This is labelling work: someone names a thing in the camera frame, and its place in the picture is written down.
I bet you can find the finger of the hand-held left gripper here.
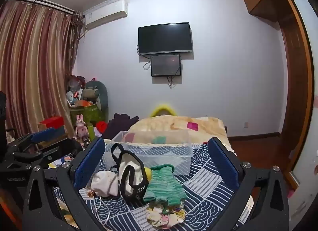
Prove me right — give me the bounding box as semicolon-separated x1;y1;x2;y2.
7;127;68;151
5;139;84;166

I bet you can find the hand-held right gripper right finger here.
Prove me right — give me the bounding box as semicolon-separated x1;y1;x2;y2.
207;137;290;231

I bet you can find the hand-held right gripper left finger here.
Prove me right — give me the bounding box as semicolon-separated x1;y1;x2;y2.
22;137;107;231

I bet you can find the white soft cloth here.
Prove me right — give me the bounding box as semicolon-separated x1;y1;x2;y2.
91;171;119;197

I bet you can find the white cord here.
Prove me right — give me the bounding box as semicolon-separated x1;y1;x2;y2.
95;191;112;224

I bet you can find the green knitted cloth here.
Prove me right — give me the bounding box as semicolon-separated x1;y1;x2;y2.
143;164;187;208

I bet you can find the clear plastic bin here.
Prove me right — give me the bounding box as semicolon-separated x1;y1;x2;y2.
103;130;193;176

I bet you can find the floral fabric piece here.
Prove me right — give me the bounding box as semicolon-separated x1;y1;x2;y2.
146;202;186;229

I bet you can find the red box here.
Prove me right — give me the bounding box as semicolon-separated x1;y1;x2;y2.
38;116;65;130

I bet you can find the pile of papers and books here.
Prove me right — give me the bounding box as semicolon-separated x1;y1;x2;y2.
47;155;74;170

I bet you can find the pink rabbit figure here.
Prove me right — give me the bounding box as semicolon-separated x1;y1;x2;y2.
76;114;90;139

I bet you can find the blue wave patterned cloth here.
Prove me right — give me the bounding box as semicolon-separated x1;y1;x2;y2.
53;142;249;231

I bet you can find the red cloth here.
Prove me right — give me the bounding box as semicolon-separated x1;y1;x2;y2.
96;121;109;134

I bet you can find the green storage box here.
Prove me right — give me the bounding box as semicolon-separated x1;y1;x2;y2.
70;104;100;128

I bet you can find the dark purple garment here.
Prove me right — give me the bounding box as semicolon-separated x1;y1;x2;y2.
102;113;140;140

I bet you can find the pile of toys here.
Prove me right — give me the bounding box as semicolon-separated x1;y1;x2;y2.
66;74;87;107

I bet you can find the beige patchwork blanket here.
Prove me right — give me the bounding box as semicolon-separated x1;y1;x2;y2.
129;115;235;152

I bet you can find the grey green plush shark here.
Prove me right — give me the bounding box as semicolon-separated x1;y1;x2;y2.
83;79;109;123

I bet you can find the striped brown curtain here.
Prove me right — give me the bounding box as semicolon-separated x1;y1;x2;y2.
0;0;83;144

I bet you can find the yellow plush cushion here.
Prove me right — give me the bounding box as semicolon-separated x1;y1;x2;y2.
150;104;178;117

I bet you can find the white sliding wardrobe door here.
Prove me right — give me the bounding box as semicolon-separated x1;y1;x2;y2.
281;0;318;221

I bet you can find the white air conditioner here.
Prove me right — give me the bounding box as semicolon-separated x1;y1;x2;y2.
83;0;128;29

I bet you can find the small black wall monitor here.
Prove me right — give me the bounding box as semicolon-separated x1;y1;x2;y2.
150;53;181;77

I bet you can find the black television cable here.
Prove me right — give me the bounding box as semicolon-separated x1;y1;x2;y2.
136;43;152;71

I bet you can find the white curtain rail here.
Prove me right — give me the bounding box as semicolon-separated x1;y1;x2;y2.
6;0;76;15

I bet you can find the large black wall television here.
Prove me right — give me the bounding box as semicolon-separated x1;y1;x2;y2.
138;22;193;56

